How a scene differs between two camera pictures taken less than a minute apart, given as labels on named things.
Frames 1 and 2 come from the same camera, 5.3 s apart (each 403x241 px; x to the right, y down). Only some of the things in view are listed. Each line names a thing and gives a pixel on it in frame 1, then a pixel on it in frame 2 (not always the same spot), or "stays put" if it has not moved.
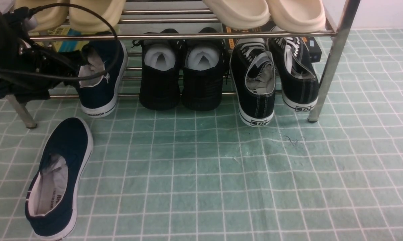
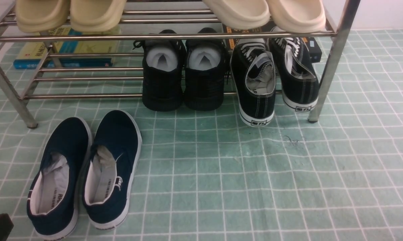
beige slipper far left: x=48 y=19 stays put
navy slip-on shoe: x=51 y=201 stays put
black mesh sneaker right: x=205 y=62 stays put
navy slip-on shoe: x=102 y=75 -> x=107 y=184
